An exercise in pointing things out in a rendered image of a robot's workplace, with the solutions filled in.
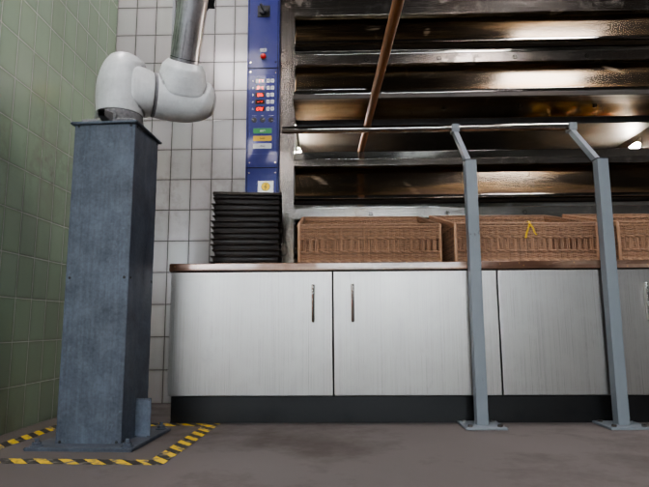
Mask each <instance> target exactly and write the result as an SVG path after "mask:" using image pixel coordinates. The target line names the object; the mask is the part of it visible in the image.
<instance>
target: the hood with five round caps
mask: <svg viewBox="0 0 649 487"><path fill-rule="evenodd" d="M391 5H392V0H295V20H306V19H361V18H388V17H389V13H390V9H391ZM576 14H649V0H405V2H404V5H403V9H402V12H401V15H400V18H415V17H469V16H523V15H576Z"/></svg>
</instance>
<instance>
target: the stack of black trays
mask: <svg viewBox="0 0 649 487"><path fill-rule="evenodd" d="M212 194H213V196H214V198H213V200H214V201H215V203H212V206H213V207H214V209H212V211H213V212H214V214H215V215H213V218H214V219H215V220H211V222H212V224H213V226H211V228H212V230H213V232H211V233H212V235H213V238H211V240H212V241H213V243H211V246H212V251H213V252H214V255H215V256H210V257H211V258H212V260H213V262H210V263H211V264H221V263H282V250H281V248H282V243H283V239H282V228H283V219H282V217H283V212H282V192H226V191H214V192H213V193H212Z"/></svg>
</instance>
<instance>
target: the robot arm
mask: <svg viewBox="0 0 649 487"><path fill-rule="evenodd" d="M208 2H209V0H177V8H176V15H175V23H174V30H173V38H172V45H171V53H170V58H167V59H166V60H165V61H164V62H163V63H162V64H161V67H160V70H159V73H156V72H152V71H150V70H148V69H146V65H145V63H144V62H143V61H142V60H141V59H140V58H138V57H137V56H135V55H133V54H131V53H128V52H123V51H119V52H114V53H111V54H110V55H109V56H108V57H107V58H106V59H105V60H104V62H103V64H102V66H101V68H100V70H99V75H98V78H97V84H96V96H95V104H96V114H95V119H85V120H82V121H81V122H93V121H125V120H137V121H139V122H140V123H141V124H142V125H143V126H144V122H143V118H148V117H152V118H157V119H159V120H164V121H170V122H177V123H195V122H201V121H204V120H206V119H208V118H210V116H211V115H212V113H213V111H214V108H215V103H216V95H215V92H214V89H213V87H212V85H211V84H210V83H208V82H207V81H206V72H205V70H204V68H203V67H202V65H200V64H199V62H200V55H201V48H202V41H203V35H204V29H205V22H206V15H207V8H208Z"/></svg>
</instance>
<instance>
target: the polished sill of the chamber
mask: <svg viewBox="0 0 649 487"><path fill-rule="evenodd" d="M593 150H594V151H595V152H596V154H597V155H598V156H599V157H636V156H649V148H616V149H593ZM467 152H468V154H469V156H470V158H558V157H587V155H586V154H585V152H584V151H583V150H582V149H540V150H467ZM401 158H462V156H461V154H460V152H459V151H386V152H310V153H294V160H323V159H401Z"/></svg>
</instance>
